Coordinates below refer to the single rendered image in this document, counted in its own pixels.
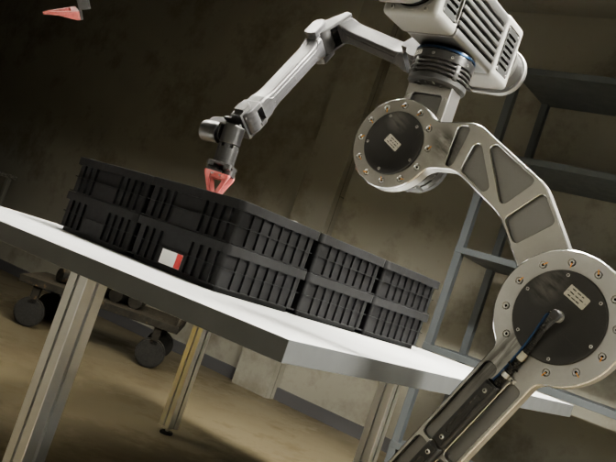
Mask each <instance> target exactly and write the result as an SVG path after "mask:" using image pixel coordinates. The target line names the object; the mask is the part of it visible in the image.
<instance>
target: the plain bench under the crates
mask: <svg viewBox="0 0 616 462"><path fill-rule="evenodd" d="M62 229H63V225H59V224H56V223H53V222H51V221H47V220H44V219H41V218H38V217H35V216H32V215H29V214H23V213H20V212H18V211H15V210H12V209H8V208H5V207H3V206H0V240H1V241H3V242H6V243H7V244H9V245H11V246H14V247H16V248H20V249H22V250H24V251H26V252H28V253H30V254H32V255H35V256H37V257H39V258H41V259H45V260H46V261H49V262H51V263H53V264H55V265H58V266H60V267H62V268H65V269H66V270H69V271H70V272H71V273H70V276H69V278H68V281H67V283H66V286H65V289H64V292H63V294H62V296H61V299H60V304H59V306H58V309H57V312H56V314H55V316H54V319H53V322H52V325H51V327H50V330H49V334H48V336H47V339H46V342H45V345H44V347H43V349H42V352H41V355H40V357H39V360H38V364H37V366H36V369H35V372H34V375H33V377H32V380H31V382H30V385H29V387H28V390H27V395H26V397H25V399H24V402H23V405H22V407H21V410H20V413H19V415H18V417H17V420H16V425H15V427H14V430H13V433H12V435H11V437H10V440H9V443H8V446H7V448H6V451H5V455H4V457H3V460H2V462H45V459H46V456H47V454H48V452H49V449H50V445H51V442H52V439H53V436H54V435H55V432H56V429H57V426H58V423H59V421H60V418H61V414H62V412H63V409H64V406H65V403H66V401H67V399H68V396H69V393H70V390H71V388H72V384H73V381H74V378H75V376H76V373H77V370H78V367H79V366H80V363H81V360H82V357H83V353H84V350H85V348H86V345H87V343H88V340H89V337H90V334H91V332H92V330H93V327H94V322H95V320H96V317H97V315H98V312H99V309H100V307H101V304H102V301H103V298H104V297H105V292H106V289H107V287H108V288H110V289H112V290H114V291H117V292H120V293H123V294H124V295H126V296H128V297H131V298H133V299H135V300H138V301H140V302H142V303H145V304H147V305H149V306H152V307H154V308H156V309H158V310H161V311H162V312H164V313H167V314H170V315H172V316H175V317H177V318H179V319H182V320H183V321H185V322H187V323H190V324H192V325H193V328H192V331H191V334H190V337H189V340H188V343H187V345H186V348H185V350H184V353H183V356H182V359H181V363H180V365H179V368H178V371H177V374H176V376H175V379H174V381H173V384H172V387H171V390H170V394H169V397H168V399H167V402H166V405H165V407H164V410H163V413H162V415H161V418H160V421H159V424H160V425H162V426H164V427H165V428H166V429H160V430H159V432H160V433H162V434H163V435H168V436H172V434H173V432H172V431H170V430H169V429H173V430H178V428H179V425H180V422H181V419H182V415H183V412H184V410H185V407H186V404H187V401H188V399H189V396H190V394H191V391H192V388H193V384H194V381H195V378H196V376H197V373H198V370H199V367H200V365H201V362H202V359H203V357H204V352H205V350H206V347H207V344H208V342H209V339H210V336H211V334H212V333H213V334H215V335H217V336H221V337H222V338H225V339H227V340H229V341H231V342H234V343H236V344H238V345H241V346H242V347H245V348H248V349H250V350H252V351H255V352H257V353H259V354H260V355H263V356H265V357H267V358H271V359H273V360H275V361H278V362H280V363H282V364H288V365H293V366H297V367H303V368H308V369H317V370H321V371H326V372H332V373H336V374H341V375H347V376H351V377H356V378H362V379H366V380H375V381H379V386H378V388H377V391H376V394H375V397H374V400H373V403H372V405H371V408H370V411H369V414H368V418H367V420H366V423H365V426H364V429H363V432H362V435H361V437H360V440H359V443H358V446H357V451H356V453H355V456H354V459H353V462H377V459H378V456H379V453H380V450H381V447H382V444H383V441H384V438H385V435H386V433H387V430H388V427H389V424H390V421H391V417H392V414H393V411H394V408H395V405H396V402H397V400H398V397H399V394H400V391H401V388H402V386H405V387H410V388H415V389H420V390H425V391H434V392H439V393H443V394H449V395H450V394H451V392H452V391H453V390H454V389H455V388H456V387H457V386H458V385H459V384H460V383H461V382H462V381H463V379H464V378H465V377H466V376H467V375H468V374H469V373H470V372H471V371H472V370H473V368H472V367H469V366H466V365H463V364H461V363H458V362H455V361H454V360H451V359H448V358H446V357H441V356H439V355H437V354H434V353H432V352H429V351H426V350H423V349H421V348H419V347H415V346H412V349H409V348H406V347H403V346H397V345H394V344H391V343H388V342H384V341H381V340H378V339H375V338H371V337H368V336H365V335H361V334H358V333H356V332H354V333H353V332H350V331H347V330H344V329H340V328H337V327H334V326H331V325H328V324H322V323H318V322H316V321H313V320H309V319H306V318H302V317H300V316H297V315H294V314H291V313H287V312H282V311H278V310H275V309H271V308H269V307H265V306H262V305H259V304H255V303H253V302H247V301H244V300H240V299H238V298H234V297H231V296H228V295H224V294H222V293H218V292H215V291H210V290H208V289H206V288H204V287H202V286H199V285H197V284H194V283H192V282H189V281H187V280H184V279H182V278H179V277H177V276H174V275H172V274H169V273H168V272H165V271H163V270H161V269H157V268H154V267H152V266H150V265H148V264H145V263H143V262H141V261H138V260H136V259H133V258H131V257H129V256H126V255H123V254H121V253H118V252H116V251H114V250H112V249H109V248H107V247H103V246H101V245H98V244H96V243H94V242H92V241H89V240H87V239H84V238H82V237H80V236H76V235H74V234H72V233H69V232H67V231H64V230H62ZM573 407H574V405H572V404H569V403H566V402H564V401H560V400H558V399H555V398H552V397H550V396H547V395H544V394H542V393H540V392H537V391H535V392H534V393H533V395H532V396H531V397H530V398H529V399H528V400H527V401H526V402H525V403H524V404H523V405H522V406H521V407H520V408H522V409H527V410H532V411H537V412H542V413H551V414H556V415H561V416H565V417H570V415H571V413H572V410H573Z"/></svg>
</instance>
